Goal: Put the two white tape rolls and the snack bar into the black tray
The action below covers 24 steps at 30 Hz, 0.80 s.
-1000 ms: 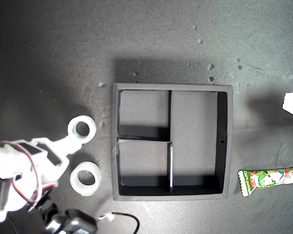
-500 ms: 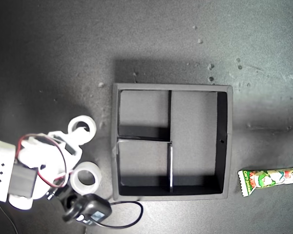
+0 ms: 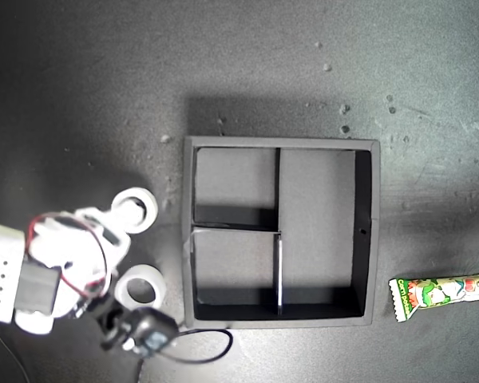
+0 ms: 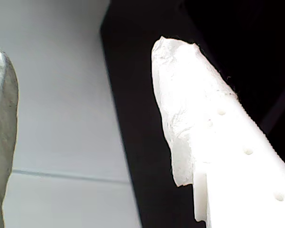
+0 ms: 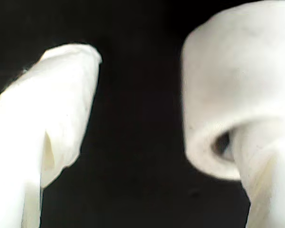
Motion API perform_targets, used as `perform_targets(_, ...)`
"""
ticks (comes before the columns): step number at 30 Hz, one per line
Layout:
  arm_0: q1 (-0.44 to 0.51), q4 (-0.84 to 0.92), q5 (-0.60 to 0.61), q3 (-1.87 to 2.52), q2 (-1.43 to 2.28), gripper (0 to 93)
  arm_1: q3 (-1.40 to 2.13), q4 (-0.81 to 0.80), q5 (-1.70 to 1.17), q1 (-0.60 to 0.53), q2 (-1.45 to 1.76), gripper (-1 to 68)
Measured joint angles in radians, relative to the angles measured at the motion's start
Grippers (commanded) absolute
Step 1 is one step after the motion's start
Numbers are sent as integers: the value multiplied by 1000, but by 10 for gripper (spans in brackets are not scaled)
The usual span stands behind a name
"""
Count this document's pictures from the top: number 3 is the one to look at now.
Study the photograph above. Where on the black compartment tray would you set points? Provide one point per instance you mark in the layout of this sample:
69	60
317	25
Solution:
315	199

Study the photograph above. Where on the white tape roll green core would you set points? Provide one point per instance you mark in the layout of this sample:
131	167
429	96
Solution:
149	207

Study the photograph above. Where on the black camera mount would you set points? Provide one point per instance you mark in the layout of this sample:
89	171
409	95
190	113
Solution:
108	319

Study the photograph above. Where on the green printed snack bar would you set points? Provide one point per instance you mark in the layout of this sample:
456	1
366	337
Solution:
431	293

